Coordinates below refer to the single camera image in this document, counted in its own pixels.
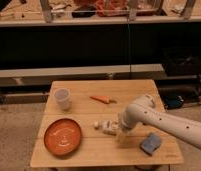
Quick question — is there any orange carrot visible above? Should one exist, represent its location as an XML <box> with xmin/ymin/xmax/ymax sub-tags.
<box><xmin>90</xmin><ymin>96</ymin><xmax>117</xmax><ymax>104</ymax></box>

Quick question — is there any wooden folding table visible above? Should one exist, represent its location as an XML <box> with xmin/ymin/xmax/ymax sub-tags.
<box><xmin>30</xmin><ymin>80</ymin><xmax>183</xmax><ymax>168</ymax></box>

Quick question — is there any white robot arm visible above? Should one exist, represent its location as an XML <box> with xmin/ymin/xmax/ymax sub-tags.
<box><xmin>118</xmin><ymin>94</ymin><xmax>201</xmax><ymax>150</ymax></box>

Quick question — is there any blue sponge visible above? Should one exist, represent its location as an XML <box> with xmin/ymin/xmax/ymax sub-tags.
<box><xmin>140</xmin><ymin>133</ymin><xmax>162</xmax><ymax>156</ymax></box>

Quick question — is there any grey metal bench rail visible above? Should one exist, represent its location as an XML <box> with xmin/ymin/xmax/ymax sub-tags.
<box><xmin>0</xmin><ymin>64</ymin><xmax>163</xmax><ymax>87</ymax></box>

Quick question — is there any white lotion bottle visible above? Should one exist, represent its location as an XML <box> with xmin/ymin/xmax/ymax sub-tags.
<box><xmin>93</xmin><ymin>120</ymin><xmax>118</xmax><ymax>135</ymax></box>

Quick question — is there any orange plate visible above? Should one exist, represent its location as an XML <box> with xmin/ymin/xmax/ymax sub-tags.
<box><xmin>44</xmin><ymin>118</ymin><xmax>82</xmax><ymax>156</ymax></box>

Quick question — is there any cluttered background shelf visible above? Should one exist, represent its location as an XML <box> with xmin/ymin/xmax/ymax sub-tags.
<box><xmin>0</xmin><ymin>0</ymin><xmax>201</xmax><ymax>27</ymax></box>

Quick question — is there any clear plastic cup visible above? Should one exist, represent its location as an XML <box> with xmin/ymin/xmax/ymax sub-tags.
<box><xmin>54</xmin><ymin>88</ymin><xmax>71</xmax><ymax>110</ymax></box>

